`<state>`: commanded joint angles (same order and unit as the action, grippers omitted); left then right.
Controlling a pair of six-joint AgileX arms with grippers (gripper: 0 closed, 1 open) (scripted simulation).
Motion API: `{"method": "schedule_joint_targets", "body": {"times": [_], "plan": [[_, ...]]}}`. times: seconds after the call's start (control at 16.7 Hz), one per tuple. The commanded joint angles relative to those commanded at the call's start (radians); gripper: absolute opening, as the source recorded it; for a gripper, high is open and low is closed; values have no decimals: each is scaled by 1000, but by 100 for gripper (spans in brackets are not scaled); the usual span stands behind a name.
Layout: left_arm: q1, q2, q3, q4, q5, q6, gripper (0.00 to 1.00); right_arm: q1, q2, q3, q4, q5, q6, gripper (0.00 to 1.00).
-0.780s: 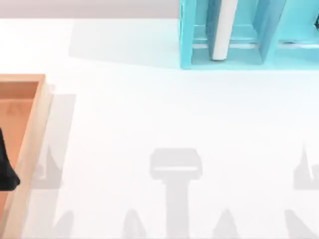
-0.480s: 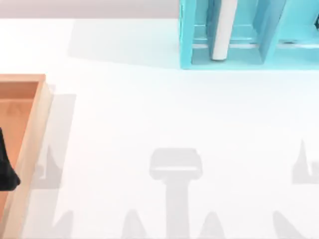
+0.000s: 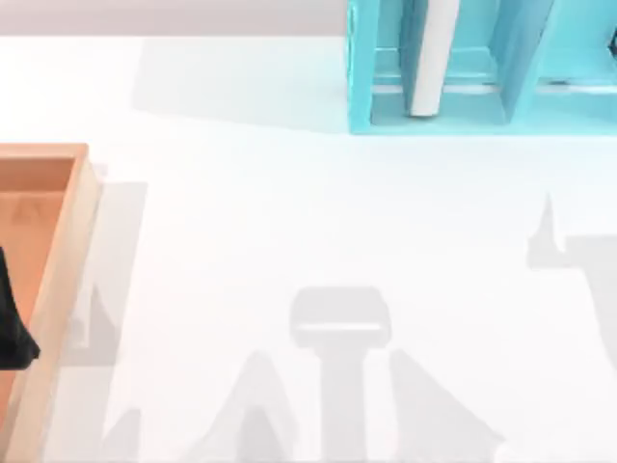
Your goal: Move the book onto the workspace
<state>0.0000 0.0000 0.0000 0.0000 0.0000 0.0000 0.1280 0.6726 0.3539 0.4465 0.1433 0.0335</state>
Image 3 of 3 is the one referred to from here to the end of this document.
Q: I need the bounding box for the salmon-coloured shallow box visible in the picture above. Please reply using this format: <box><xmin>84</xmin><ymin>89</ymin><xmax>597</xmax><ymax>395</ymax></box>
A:
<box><xmin>0</xmin><ymin>142</ymin><xmax>103</xmax><ymax>463</ymax></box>

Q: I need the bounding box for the light blue rack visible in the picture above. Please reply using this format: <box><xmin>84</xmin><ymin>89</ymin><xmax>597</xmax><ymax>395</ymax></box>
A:
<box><xmin>345</xmin><ymin>0</ymin><xmax>617</xmax><ymax>137</ymax></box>

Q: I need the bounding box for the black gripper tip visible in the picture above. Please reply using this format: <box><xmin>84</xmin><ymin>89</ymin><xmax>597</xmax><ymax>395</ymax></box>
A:
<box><xmin>0</xmin><ymin>246</ymin><xmax>41</xmax><ymax>373</ymax></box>

